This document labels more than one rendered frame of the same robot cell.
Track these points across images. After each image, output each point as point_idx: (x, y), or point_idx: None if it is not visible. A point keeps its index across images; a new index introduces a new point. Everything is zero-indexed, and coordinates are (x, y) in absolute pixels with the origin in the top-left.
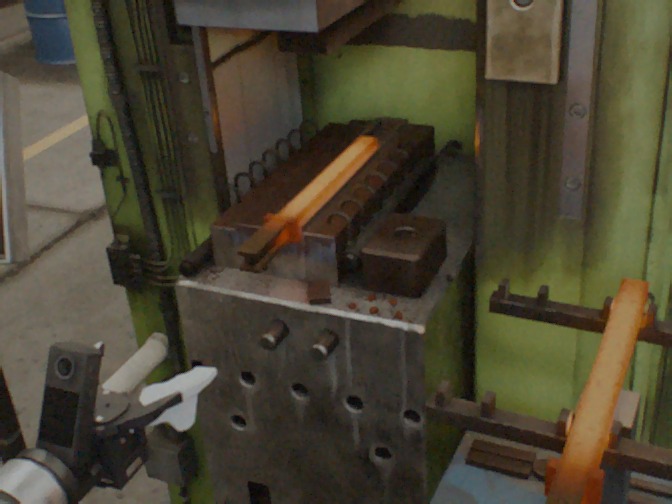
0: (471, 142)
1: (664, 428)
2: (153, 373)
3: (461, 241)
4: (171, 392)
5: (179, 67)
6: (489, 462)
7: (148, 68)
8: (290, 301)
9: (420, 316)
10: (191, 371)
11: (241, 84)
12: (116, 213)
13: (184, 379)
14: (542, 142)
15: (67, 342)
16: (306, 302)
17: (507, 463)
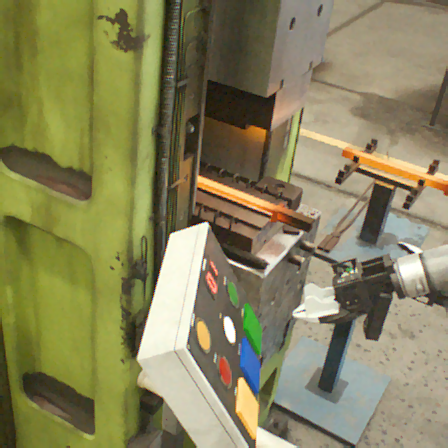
0: None
1: None
2: (134, 404)
3: (248, 186)
4: (421, 250)
5: (184, 173)
6: (333, 245)
7: (176, 183)
8: (294, 240)
9: (313, 209)
10: (406, 245)
11: None
12: (136, 306)
13: (412, 247)
14: (285, 121)
15: (447, 244)
16: (296, 235)
17: (333, 241)
